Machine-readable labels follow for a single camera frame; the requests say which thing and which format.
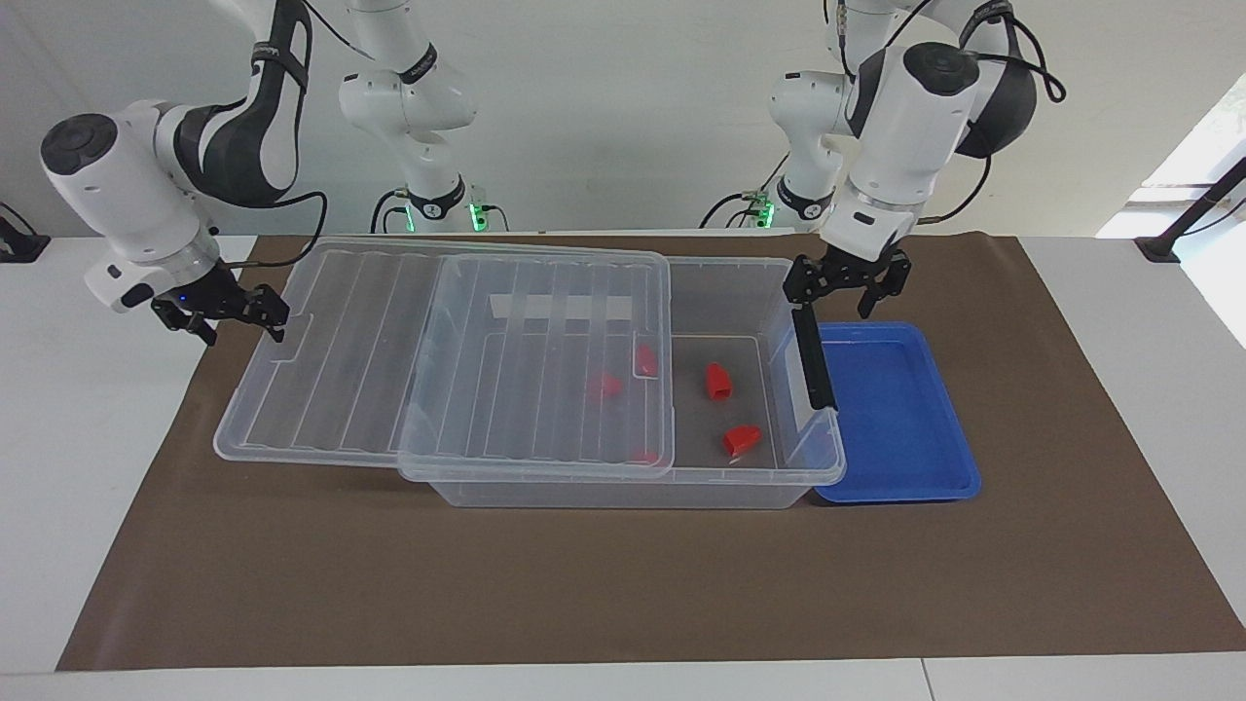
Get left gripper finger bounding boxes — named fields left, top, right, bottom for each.
left=857, top=255, right=913, bottom=320
left=784, top=255, right=824, bottom=308

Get clear plastic box lid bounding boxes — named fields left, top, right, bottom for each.
left=213, top=237, right=675, bottom=481

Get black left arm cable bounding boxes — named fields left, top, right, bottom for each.
left=823, top=0, right=1067, bottom=227

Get blue plastic tray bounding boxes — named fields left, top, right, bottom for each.
left=813, top=321, right=981, bottom=504

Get black box latch handle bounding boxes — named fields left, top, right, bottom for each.
left=791, top=304, right=839, bottom=412

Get clear plastic storage box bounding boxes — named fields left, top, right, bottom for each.
left=399, top=255, right=847, bottom=510

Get black base cable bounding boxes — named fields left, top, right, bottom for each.
left=370, top=188, right=415, bottom=235
left=701, top=146, right=791, bottom=231

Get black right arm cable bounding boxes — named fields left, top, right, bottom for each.
left=200, top=191, right=329, bottom=270

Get black angled stand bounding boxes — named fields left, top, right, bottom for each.
left=1134, top=156, right=1246, bottom=264

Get brown table mat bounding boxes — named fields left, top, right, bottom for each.
left=56, top=234, right=1246, bottom=673

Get black desk clamp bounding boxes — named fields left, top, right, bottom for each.
left=0, top=203, right=51, bottom=264

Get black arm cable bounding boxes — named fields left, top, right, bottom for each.
left=200, top=191, right=329, bottom=270
left=823, top=0, right=1067, bottom=227

